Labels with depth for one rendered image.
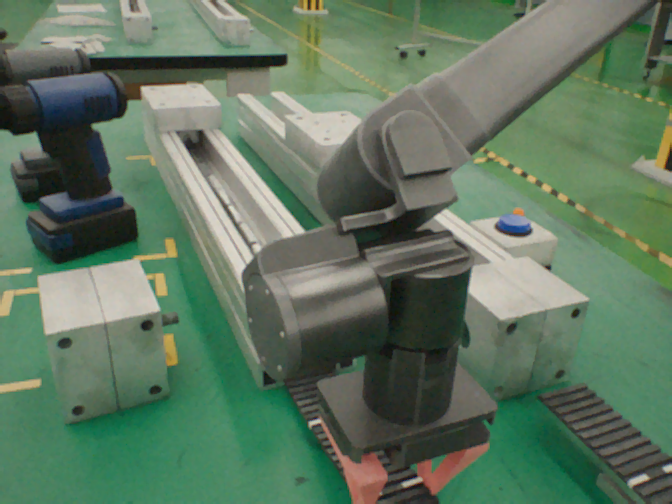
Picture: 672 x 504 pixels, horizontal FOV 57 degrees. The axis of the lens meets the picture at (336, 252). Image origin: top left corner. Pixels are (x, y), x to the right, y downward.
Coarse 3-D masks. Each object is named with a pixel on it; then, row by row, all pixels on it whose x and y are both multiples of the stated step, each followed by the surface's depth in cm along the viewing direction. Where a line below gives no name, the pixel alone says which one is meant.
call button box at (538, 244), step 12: (480, 228) 78; (492, 228) 78; (540, 228) 78; (492, 240) 75; (504, 240) 75; (516, 240) 75; (528, 240) 75; (540, 240) 75; (552, 240) 76; (516, 252) 74; (528, 252) 75; (540, 252) 76; (552, 252) 77; (540, 264) 77
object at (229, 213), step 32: (160, 160) 104; (192, 160) 89; (224, 160) 91; (192, 192) 78; (224, 192) 86; (256, 192) 79; (192, 224) 82; (224, 224) 70; (256, 224) 78; (288, 224) 70; (224, 256) 63; (224, 288) 67
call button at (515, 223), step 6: (504, 216) 78; (510, 216) 78; (516, 216) 78; (522, 216) 78; (498, 222) 77; (504, 222) 76; (510, 222) 76; (516, 222) 76; (522, 222) 76; (528, 222) 77; (504, 228) 76; (510, 228) 76; (516, 228) 76; (522, 228) 76; (528, 228) 76
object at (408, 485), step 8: (416, 480) 45; (392, 488) 44; (400, 488) 44; (408, 488) 44; (416, 488) 44; (424, 488) 44; (384, 496) 44; (392, 496) 44; (400, 496) 43; (408, 496) 43; (416, 496) 43; (424, 496) 44
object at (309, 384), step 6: (330, 372) 59; (306, 378) 58; (312, 378) 58; (318, 378) 58; (324, 378) 58; (288, 384) 57; (294, 384) 57; (300, 384) 57; (306, 384) 57; (312, 384) 57; (288, 390) 57; (294, 390) 56; (300, 390) 56; (306, 390) 56; (312, 390) 57
